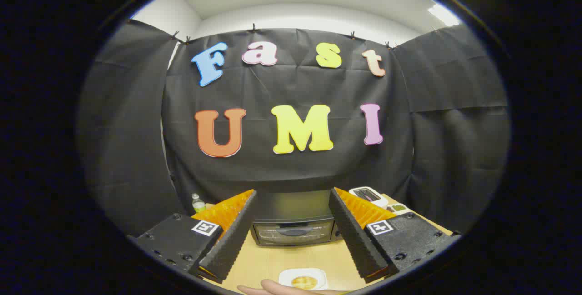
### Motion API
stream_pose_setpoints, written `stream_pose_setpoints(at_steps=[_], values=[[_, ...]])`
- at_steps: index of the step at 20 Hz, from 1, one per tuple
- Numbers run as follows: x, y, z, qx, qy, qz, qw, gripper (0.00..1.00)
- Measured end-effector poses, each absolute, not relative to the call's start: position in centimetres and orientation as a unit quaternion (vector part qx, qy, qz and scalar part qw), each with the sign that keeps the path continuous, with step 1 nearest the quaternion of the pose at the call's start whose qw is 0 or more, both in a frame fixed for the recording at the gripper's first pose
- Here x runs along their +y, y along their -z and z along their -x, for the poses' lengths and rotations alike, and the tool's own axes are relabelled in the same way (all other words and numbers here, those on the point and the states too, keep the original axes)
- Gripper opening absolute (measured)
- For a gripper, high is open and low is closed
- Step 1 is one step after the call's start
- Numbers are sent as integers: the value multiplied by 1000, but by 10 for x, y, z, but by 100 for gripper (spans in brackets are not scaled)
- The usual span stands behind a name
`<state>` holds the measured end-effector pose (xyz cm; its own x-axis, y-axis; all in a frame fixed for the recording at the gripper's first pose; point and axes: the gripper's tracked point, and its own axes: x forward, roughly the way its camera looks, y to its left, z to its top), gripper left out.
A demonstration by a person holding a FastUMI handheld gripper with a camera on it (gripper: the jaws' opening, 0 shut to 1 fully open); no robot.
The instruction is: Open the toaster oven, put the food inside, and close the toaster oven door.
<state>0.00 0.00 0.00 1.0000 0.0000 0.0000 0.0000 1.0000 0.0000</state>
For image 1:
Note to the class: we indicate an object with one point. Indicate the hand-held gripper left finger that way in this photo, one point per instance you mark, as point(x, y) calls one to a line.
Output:
point(232, 240)

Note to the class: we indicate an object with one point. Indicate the white rectangular plate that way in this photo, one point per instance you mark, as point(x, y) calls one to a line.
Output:
point(286, 277)

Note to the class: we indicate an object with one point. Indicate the black toaster oven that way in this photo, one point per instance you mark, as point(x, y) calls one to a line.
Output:
point(293, 215)

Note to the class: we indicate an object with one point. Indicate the white pop-up toaster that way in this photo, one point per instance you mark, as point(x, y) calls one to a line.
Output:
point(368, 195)

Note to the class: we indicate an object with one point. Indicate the green label drink bottle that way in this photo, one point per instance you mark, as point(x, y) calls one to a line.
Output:
point(198, 205)

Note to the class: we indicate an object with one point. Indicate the round bread bun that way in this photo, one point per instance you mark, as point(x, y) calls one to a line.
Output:
point(303, 282)

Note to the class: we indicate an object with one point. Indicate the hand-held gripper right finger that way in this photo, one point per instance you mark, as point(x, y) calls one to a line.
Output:
point(354, 236)

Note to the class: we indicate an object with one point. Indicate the ceiling light panel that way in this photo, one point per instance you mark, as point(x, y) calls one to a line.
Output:
point(443, 14)

